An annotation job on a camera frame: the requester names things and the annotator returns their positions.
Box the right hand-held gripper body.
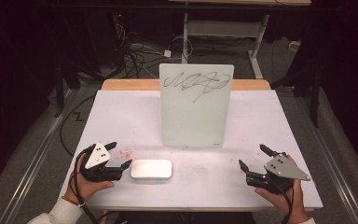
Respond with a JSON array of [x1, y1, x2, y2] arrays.
[[245, 151, 312, 194]]

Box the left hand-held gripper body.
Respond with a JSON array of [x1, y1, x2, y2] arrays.
[[79, 142, 126, 183]]

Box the white rectangular eraser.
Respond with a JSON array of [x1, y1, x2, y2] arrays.
[[130, 159, 173, 181]]

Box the white whiteboard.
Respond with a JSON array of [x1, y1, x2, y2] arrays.
[[158, 63, 235, 149]]

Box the person's left hand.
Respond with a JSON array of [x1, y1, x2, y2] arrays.
[[62, 154, 116, 205]]

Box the person's right hand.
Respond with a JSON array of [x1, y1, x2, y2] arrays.
[[254, 155, 310, 224]]

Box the white table cover sheet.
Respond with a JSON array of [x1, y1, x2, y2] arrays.
[[57, 90, 324, 210]]

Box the wooden table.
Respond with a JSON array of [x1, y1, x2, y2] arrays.
[[100, 78, 272, 91]]

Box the black metal stand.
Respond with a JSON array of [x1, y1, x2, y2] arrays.
[[53, 60, 67, 119]]

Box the small white floor box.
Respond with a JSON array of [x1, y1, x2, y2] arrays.
[[288, 39, 302, 53]]

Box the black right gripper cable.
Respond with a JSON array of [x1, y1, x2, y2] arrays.
[[268, 178, 295, 224]]

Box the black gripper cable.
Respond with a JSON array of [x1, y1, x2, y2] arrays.
[[73, 148, 102, 224], [268, 178, 295, 224]]

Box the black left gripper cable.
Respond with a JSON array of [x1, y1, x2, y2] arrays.
[[73, 148, 102, 224]]

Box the black floor cable loop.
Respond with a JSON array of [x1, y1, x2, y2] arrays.
[[59, 92, 98, 158]]

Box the metal floor rail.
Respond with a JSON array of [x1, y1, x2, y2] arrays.
[[0, 89, 77, 224], [292, 92, 358, 224]]

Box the tangle of floor cables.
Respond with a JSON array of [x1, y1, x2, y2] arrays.
[[113, 12, 169, 79]]

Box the white metal desk frame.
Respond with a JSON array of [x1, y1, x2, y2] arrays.
[[167, 0, 312, 79]]

